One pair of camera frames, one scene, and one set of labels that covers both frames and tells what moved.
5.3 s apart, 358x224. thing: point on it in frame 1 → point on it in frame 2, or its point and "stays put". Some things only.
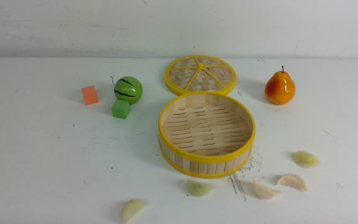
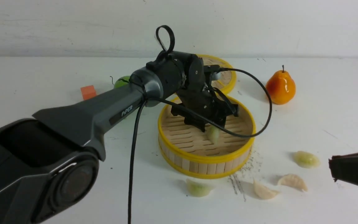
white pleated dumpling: [292, 180] stays put
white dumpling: [262, 191] stays put
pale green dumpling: [130, 209] → [212, 133]
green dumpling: [305, 159] stays put
